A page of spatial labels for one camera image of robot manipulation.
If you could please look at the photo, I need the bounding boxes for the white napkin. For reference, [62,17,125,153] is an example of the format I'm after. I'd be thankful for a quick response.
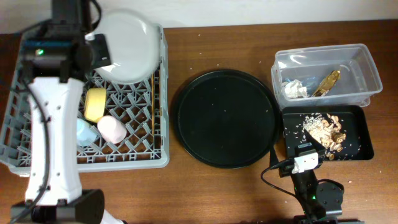
[282,80,308,98]

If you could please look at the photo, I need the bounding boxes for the yellow bowl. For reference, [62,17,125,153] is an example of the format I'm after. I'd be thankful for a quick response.
[84,88,106,123]

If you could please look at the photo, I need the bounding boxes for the gold snack wrapper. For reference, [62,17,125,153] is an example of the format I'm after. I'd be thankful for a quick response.
[312,70,341,97]

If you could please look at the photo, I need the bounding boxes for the food scraps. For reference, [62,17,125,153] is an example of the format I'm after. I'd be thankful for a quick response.
[303,113,346,160]

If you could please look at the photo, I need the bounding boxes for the round black tray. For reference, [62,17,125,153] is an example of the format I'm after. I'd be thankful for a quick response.
[173,69,281,169]

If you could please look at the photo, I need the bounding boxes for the black rectangular tray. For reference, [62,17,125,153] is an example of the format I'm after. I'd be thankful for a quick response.
[282,105,374,161]

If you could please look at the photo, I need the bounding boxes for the clear plastic bin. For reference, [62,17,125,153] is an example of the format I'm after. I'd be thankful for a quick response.
[271,44,383,110]

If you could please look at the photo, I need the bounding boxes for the pink cup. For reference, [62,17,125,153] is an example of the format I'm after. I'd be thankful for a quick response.
[97,115,127,144]

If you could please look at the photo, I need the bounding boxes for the wooden chopstick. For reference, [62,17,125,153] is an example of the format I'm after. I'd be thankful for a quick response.
[151,73,155,136]

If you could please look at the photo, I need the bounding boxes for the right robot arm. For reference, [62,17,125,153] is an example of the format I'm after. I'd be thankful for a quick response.
[279,131,344,223]

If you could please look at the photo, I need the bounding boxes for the grey dishwasher rack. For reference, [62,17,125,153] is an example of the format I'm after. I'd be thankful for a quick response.
[1,27,170,177]

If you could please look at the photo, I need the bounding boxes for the light blue cup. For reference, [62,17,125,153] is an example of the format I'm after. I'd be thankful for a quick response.
[76,118,97,147]

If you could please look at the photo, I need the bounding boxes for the grey plate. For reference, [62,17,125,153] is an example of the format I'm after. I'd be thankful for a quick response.
[95,9,161,85]

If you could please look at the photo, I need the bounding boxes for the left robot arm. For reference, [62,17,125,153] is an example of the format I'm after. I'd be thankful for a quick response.
[11,20,117,223]

